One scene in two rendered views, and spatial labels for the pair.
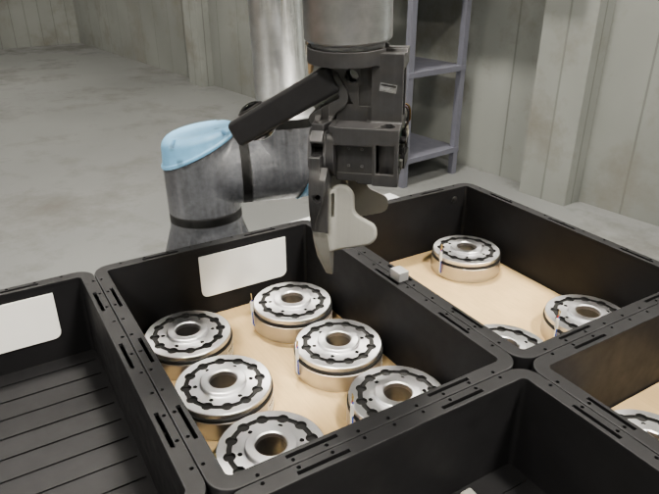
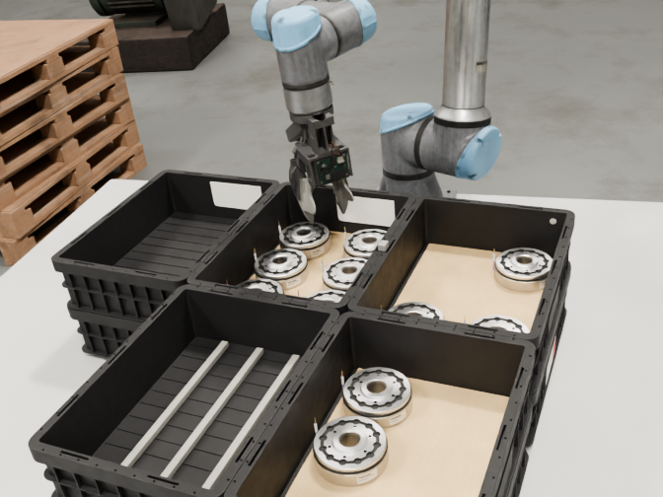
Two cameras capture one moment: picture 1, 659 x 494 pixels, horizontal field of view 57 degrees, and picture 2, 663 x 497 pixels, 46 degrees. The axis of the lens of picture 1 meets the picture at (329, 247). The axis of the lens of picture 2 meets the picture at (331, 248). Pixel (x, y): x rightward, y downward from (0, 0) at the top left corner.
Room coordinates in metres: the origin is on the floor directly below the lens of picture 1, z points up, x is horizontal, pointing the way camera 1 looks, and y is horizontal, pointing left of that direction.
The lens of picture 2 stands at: (-0.09, -1.01, 1.64)
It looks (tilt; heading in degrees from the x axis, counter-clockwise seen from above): 31 degrees down; 57
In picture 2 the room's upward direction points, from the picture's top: 6 degrees counter-clockwise
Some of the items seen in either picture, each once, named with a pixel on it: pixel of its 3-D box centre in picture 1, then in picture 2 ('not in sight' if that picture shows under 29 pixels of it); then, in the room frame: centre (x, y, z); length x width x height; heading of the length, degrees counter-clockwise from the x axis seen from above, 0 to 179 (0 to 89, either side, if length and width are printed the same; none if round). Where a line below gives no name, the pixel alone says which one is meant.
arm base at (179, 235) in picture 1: (208, 235); (408, 184); (0.92, 0.20, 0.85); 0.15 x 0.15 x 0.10
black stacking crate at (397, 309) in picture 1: (280, 358); (312, 263); (0.55, 0.05, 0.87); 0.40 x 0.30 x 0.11; 31
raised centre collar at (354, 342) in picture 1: (338, 340); (349, 270); (0.59, -0.01, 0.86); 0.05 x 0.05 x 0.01
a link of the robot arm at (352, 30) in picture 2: not in sight; (333, 27); (0.63, 0.03, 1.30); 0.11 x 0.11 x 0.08; 13
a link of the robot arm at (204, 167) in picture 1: (205, 167); (409, 136); (0.92, 0.20, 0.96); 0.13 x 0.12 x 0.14; 103
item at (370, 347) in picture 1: (338, 343); (349, 272); (0.59, -0.01, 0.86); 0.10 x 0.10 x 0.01
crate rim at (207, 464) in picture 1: (278, 319); (309, 241); (0.55, 0.05, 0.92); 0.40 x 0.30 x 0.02; 31
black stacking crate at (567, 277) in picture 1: (481, 288); (469, 286); (0.71, -0.20, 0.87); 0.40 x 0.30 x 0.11; 31
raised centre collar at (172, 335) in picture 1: (187, 330); (304, 233); (0.61, 0.17, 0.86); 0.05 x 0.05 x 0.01
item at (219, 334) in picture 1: (187, 334); (304, 235); (0.61, 0.17, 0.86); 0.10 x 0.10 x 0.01
